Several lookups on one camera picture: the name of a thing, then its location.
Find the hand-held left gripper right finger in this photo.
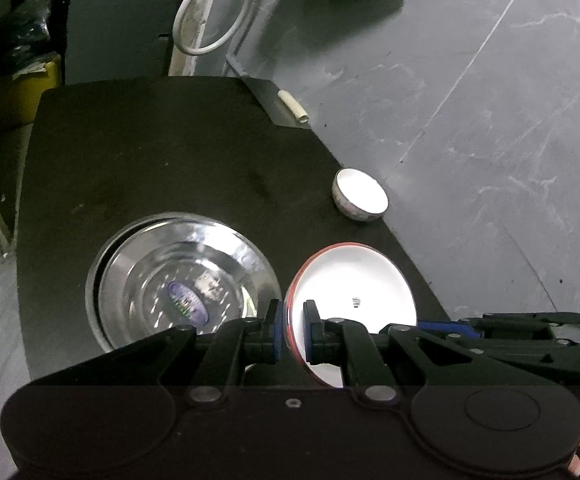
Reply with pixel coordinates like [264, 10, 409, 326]
[303, 299, 477, 407]

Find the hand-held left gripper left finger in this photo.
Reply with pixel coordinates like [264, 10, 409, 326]
[70, 299, 288, 405]

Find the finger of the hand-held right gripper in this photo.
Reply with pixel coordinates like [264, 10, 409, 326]
[416, 320, 481, 345]
[457, 312, 580, 331]

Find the white ceramic bowl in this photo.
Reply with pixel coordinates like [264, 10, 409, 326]
[332, 167, 389, 222]
[284, 243, 417, 388]

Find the steel plate with blue sticker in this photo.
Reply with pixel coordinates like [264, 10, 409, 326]
[97, 217, 282, 351]

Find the large steel plate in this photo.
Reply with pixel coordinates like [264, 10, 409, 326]
[85, 211, 282, 356]

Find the small white tube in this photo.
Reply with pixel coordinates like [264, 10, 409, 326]
[242, 77, 312, 129]

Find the dark grey cabinet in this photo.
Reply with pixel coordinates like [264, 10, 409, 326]
[65, 0, 191, 86]

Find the yellow bin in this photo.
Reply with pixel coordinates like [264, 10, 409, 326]
[0, 54, 64, 128]

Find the black plastic bag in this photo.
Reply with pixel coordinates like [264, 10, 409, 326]
[0, 0, 58, 73]

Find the white hose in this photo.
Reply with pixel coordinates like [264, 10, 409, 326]
[172, 0, 262, 56]

